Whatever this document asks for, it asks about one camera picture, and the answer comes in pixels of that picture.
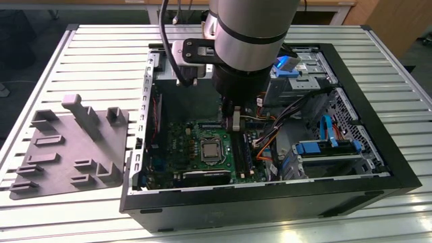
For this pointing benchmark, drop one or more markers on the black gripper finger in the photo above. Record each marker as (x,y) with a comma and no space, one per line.
(236,119)

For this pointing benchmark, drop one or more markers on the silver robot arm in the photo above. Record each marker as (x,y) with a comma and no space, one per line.
(249,25)

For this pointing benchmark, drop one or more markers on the silver CPU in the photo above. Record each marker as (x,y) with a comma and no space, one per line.
(210,150)

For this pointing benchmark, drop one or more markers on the blue drive bay latch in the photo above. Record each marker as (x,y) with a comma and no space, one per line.
(286,74)

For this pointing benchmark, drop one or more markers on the grey power supply unit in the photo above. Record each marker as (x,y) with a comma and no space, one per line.
(188,101)

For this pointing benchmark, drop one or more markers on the green Dell motherboard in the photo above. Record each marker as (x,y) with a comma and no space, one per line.
(178,136)

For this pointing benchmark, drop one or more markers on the metal drive cage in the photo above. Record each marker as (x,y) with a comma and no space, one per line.
(302,84)

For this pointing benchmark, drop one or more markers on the hard disk in blue carrier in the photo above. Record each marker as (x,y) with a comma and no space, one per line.
(308,148)

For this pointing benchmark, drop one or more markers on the black graphics card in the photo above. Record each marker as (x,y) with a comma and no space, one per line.
(202,178)

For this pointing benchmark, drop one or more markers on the metal disk bay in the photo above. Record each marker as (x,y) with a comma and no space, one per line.
(330,160)

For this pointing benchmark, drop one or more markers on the black open PC case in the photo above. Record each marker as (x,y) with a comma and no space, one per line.
(269,207)

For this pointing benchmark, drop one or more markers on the wooden desk with white legs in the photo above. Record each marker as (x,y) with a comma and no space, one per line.
(152,15)

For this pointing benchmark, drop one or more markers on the grey parts rack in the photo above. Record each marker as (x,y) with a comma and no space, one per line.
(66,152)

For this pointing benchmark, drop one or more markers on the wooden cabinet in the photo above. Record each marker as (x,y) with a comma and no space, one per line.
(397,25)

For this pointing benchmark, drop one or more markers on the silver camera with blue light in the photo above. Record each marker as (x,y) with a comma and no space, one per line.
(292,62)

